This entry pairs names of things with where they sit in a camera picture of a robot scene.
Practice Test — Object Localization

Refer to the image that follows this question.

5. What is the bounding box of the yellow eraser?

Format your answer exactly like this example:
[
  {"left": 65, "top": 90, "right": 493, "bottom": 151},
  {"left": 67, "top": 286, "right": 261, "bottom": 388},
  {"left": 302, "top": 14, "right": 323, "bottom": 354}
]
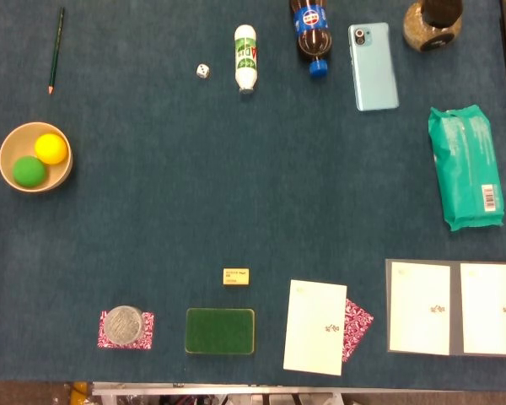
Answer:
[{"left": 223, "top": 267, "right": 251, "bottom": 288}]

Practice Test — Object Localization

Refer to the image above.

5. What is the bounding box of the green felt pad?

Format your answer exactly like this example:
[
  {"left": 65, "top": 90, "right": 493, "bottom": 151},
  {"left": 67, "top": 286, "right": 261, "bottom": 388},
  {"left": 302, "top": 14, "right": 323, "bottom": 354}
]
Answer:
[{"left": 184, "top": 307, "right": 256, "bottom": 356}]

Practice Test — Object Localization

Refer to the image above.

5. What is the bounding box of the white envelope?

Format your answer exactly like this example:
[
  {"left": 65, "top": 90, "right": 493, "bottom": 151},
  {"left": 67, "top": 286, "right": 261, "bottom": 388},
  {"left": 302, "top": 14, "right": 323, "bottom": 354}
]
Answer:
[
  {"left": 459, "top": 262, "right": 506, "bottom": 355},
  {"left": 389, "top": 261, "right": 452, "bottom": 356},
  {"left": 283, "top": 278, "right": 348, "bottom": 377}
]

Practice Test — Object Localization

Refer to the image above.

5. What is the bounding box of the white bottle green label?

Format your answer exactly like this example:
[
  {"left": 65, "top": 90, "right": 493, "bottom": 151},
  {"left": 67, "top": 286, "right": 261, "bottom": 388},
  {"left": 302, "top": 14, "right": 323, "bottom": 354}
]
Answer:
[{"left": 234, "top": 24, "right": 260, "bottom": 95}]

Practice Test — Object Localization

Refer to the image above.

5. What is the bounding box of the red patterned paper square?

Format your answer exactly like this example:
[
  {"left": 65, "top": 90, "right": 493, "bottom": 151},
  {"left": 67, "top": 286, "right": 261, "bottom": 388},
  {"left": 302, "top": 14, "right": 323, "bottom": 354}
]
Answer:
[
  {"left": 342, "top": 298, "right": 375, "bottom": 363},
  {"left": 96, "top": 310, "right": 155, "bottom": 350}
]

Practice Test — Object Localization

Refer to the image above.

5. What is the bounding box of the cola bottle blue cap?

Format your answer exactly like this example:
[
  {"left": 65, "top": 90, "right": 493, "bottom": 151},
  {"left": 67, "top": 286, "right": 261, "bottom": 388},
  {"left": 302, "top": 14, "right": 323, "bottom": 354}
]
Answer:
[{"left": 289, "top": 0, "right": 333, "bottom": 79}]

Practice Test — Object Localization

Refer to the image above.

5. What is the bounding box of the clear paper clip box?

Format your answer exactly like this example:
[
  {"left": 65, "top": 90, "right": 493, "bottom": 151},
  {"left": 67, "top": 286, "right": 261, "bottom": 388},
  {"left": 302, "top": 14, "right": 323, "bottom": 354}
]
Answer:
[{"left": 103, "top": 305, "right": 145, "bottom": 343}]

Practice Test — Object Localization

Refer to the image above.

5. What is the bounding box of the teal smartphone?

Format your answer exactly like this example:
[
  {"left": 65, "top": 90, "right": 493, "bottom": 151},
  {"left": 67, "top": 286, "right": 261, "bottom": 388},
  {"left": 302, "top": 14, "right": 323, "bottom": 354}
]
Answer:
[{"left": 347, "top": 22, "right": 401, "bottom": 113}]

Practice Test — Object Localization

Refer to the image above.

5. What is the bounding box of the beige bowl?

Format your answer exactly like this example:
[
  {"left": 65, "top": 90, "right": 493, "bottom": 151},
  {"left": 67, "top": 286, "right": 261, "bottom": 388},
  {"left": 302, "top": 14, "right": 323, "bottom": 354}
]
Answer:
[{"left": 0, "top": 121, "right": 73, "bottom": 193}]

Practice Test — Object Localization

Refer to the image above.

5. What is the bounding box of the yellow foam ball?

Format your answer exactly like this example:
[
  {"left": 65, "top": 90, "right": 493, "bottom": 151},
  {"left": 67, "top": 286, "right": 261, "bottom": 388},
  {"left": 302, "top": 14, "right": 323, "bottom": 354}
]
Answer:
[{"left": 34, "top": 133, "right": 68, "bottom": 165}]

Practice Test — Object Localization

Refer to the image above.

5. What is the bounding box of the teal wet wipes pack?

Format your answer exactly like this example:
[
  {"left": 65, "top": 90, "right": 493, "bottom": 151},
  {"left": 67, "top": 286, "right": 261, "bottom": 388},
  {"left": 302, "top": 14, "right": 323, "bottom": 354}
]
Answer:
[{"left": 428, "top": 106, "right": 505, "bottom": 232}]

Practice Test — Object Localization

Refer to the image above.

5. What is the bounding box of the green foam ball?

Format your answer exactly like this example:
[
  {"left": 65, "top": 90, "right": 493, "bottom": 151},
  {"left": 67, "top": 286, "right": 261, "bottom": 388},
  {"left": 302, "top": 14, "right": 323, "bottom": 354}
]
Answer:
[{"left": 12, "top": 156, "right": 47, "bottom": 187}]

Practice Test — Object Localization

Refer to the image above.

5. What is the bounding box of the grey open folder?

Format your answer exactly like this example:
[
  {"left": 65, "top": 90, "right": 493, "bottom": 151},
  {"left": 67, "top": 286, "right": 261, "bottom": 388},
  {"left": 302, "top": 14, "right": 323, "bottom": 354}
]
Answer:
[{"left": 385, "top": 258, "right": 506, "bottom": 358}]

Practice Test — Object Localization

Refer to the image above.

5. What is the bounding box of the glass jar black lid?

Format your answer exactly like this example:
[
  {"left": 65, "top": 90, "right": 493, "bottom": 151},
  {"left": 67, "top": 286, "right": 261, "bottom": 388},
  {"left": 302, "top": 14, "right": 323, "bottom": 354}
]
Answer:
[{"left": 402, "top": 0, "right": 464, "bottom": 52}]

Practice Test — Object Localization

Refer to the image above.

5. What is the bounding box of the green pencil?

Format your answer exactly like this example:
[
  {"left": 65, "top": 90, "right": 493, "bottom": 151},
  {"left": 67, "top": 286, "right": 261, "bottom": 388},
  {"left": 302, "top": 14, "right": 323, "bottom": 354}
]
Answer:
[{"left": 47, "top": 6, "right": 66, "bottom": 95}]

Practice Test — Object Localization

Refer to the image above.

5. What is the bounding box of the metal table frame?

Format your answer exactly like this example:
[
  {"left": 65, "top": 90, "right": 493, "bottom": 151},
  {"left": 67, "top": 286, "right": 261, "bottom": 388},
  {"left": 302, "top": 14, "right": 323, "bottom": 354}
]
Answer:
[{"left": 91, "top": 381, "right": 506, "bottom": 405}]

